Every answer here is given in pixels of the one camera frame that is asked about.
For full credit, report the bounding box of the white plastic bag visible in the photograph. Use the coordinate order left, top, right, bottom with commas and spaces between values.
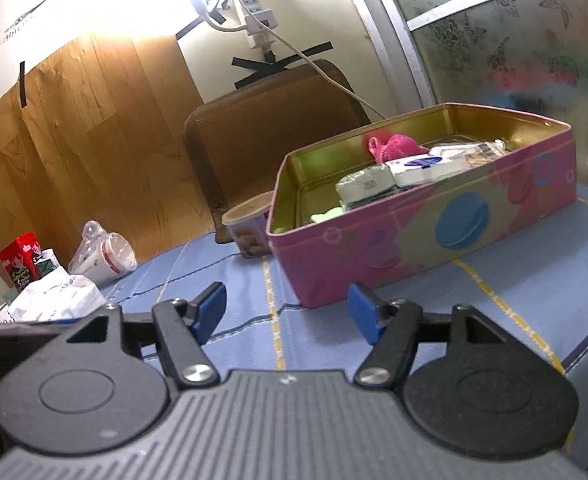
4, 265, 107, 324

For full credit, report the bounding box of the green white tissue packet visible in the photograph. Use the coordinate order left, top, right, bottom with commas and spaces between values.
335, 165, 399, 208

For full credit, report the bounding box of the pink tin box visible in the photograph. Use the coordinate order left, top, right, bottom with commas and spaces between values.
265, 102, 578, 309

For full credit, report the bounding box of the wooden board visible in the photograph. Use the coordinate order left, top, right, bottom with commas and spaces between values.
0, 30, 218, 292

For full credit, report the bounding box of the green white box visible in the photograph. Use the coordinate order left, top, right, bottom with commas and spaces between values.
36, 248, 60, 282

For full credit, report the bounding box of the brown chair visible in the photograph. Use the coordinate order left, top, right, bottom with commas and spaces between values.
183, 58, 373, 244

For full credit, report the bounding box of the black tape strip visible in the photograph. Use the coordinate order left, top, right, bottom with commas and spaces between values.
174, 0, 235, 42

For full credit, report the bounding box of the frosted glass door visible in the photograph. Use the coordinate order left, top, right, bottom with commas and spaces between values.
374, 0, 588, 197

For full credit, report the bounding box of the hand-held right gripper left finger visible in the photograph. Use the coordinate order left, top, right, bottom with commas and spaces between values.
66, 282, 227, 388

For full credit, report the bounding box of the pink soft toy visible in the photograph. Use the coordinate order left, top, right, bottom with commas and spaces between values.
368, 132, 425, 164

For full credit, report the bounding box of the light green cloth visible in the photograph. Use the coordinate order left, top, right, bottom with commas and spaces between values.
310, 207, 348, 224

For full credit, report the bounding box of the red box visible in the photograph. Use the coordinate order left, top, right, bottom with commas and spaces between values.
0, 231, 45, 295

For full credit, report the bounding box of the white power strip with cable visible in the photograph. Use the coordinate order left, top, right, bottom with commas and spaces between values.
233, 0, 391, 122

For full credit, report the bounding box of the white blue tissue packet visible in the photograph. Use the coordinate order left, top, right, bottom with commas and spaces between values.
386, 152, 467, 188

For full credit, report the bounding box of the crossed black tape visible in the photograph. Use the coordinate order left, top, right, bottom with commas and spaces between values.
231, 41, 335, 92

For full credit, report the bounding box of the purple paper cup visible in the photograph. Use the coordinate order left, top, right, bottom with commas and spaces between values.
222, 191, 275, 260

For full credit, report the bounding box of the brown patterned packet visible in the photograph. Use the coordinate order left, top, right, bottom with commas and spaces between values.
454, 140, 512, 168

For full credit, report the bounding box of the clear plastic bag with cup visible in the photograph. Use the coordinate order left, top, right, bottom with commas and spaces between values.
68, 220, 139, 287

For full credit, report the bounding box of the blue tablecloth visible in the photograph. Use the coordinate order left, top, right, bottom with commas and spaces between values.
94, 182, 588, 377

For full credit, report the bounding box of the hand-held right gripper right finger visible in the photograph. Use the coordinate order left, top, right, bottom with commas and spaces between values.
348, 282, 510, 388

